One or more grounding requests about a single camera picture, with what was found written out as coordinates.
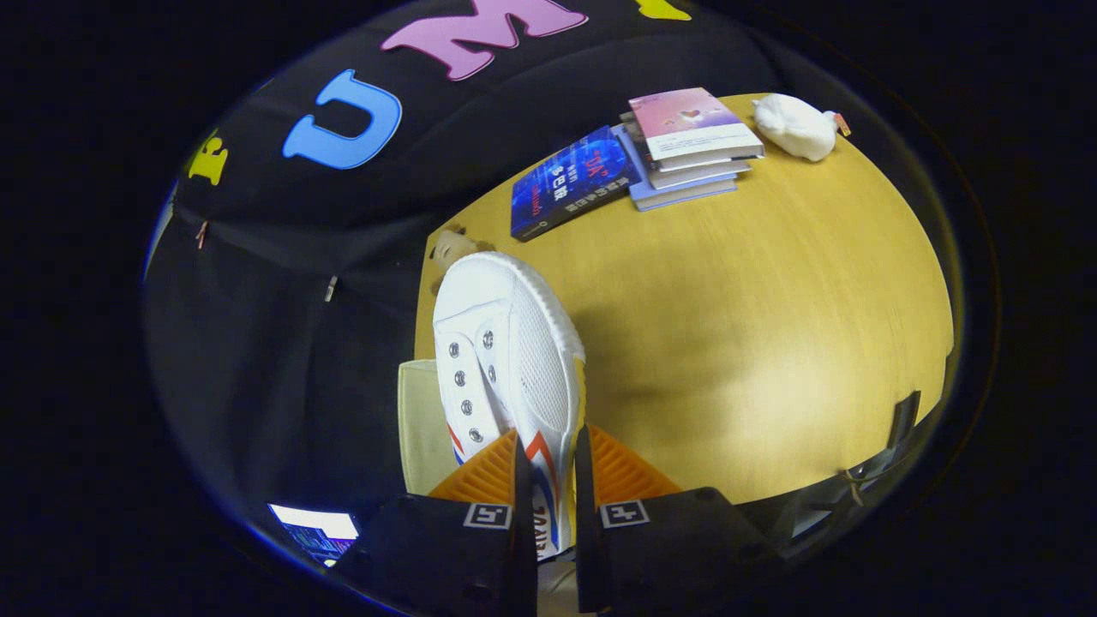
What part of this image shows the pink cover book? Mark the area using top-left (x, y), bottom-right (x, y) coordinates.
top-left (627, 87), bottom-right (766, 171)

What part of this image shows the dark metal frame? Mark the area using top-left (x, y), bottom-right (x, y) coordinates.
top-left (770, 390), bottom-right (923, 549)

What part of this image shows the white plush toy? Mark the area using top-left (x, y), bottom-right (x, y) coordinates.
top-left (752, 93), bottom-right (852, 165)

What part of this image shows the beige storage box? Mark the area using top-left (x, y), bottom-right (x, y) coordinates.
top-left (397, 360), bottom-right (460, 498)

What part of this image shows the black backdrop cloth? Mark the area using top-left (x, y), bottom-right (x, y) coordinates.
top-left (141, 0), bottom-right (815, 549)

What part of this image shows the lilac book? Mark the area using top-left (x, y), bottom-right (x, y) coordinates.
top-left (612, 127), bottom-right (740, 213)

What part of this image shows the white book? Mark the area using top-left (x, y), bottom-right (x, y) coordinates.
top-left (647, 159), bottom-right (753, 192)

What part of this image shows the laptop screen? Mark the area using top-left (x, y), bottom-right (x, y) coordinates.
top-left (267, 503), bottom-right (360, 567)

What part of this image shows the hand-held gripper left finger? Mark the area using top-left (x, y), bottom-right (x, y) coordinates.
top-left (333, 428), bottom-right (540, 617)

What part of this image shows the brown plush toy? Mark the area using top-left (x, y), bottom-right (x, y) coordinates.
top-left (429, 225), bottom-right (486, 276)

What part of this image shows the blue book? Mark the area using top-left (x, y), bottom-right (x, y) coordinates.
top-left (510, 125), bottom-right (640, 243)

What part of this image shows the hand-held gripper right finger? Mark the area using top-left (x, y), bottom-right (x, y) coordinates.
top-left (572, 423), bottom-right (782, 615)

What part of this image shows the white canvas shoe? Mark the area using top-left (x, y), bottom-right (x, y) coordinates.
top-left (431, 251), bottom-right (589, 563)

